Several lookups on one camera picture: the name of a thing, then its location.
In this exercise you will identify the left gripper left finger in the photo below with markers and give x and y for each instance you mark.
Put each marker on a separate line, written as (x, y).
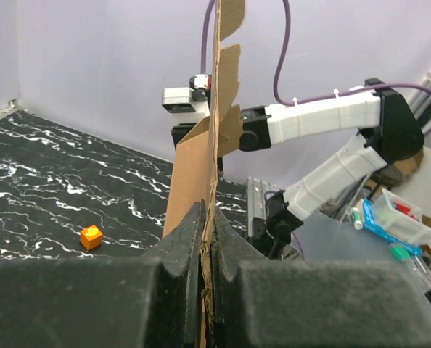
(152, 300)

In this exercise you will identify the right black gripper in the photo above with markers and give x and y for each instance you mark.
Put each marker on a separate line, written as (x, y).
(178, 132)

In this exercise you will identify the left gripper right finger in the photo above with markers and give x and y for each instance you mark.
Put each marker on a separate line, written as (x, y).
(266, 303)

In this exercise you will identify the cardboard box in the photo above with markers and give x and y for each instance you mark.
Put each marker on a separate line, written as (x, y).
(195, 170)

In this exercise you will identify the small orange cube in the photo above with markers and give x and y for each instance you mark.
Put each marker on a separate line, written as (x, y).
(91, 237)

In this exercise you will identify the green capped white tube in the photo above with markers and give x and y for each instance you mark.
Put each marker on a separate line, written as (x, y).
(356, 218)

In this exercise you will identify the clear plastic bin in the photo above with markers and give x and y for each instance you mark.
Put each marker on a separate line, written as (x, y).
(401, 219)

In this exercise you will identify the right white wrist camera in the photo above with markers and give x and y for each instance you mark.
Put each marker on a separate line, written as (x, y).
(188, 104)

